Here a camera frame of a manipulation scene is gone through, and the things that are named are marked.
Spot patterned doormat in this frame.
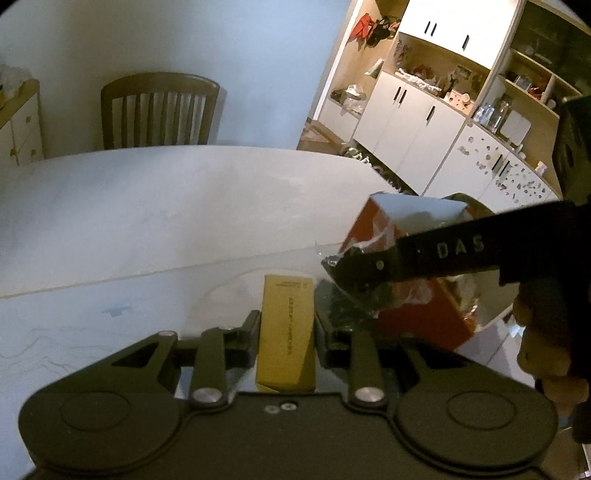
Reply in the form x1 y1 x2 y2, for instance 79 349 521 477
298 120 343 153

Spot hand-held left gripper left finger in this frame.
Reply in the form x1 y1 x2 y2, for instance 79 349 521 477
99 310 262 409

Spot black hanging bag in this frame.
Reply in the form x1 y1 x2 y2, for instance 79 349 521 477
369 16 400 47

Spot tan slim cardboard box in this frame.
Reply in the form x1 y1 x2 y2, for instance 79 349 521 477
256 274 317 393

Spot white lower cabinet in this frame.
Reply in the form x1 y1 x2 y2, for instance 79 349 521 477
318 71 467 195

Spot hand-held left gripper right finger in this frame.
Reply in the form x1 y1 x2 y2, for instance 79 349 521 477
315 314 467 410

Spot white upper cabinet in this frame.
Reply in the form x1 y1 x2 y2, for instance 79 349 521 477
398 0 525 70

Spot red hanging bag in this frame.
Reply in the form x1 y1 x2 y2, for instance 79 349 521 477
353 13 377 43

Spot cluster of glass bottles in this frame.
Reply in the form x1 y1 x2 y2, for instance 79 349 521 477
475 95 513 132

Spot red cardboard box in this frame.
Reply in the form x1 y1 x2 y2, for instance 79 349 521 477
342 191 482 352

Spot white drawer cabinet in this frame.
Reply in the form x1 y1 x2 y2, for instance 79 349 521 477
0 78 44 167

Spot clear bag with dark contents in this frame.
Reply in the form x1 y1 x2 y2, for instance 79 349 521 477
316 240 444 324

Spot row of shoes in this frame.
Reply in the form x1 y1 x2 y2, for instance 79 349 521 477
344 147 416 195

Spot person's right hand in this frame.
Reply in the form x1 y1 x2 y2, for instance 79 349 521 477
512 287 575 404

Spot open wooden shelf unit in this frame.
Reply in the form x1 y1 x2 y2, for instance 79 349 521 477
475 0 591 195

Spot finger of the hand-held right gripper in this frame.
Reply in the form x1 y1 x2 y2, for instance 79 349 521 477
323 237 402 309

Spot wooden slatted chair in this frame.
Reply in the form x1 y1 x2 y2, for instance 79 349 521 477
100 71 221 151

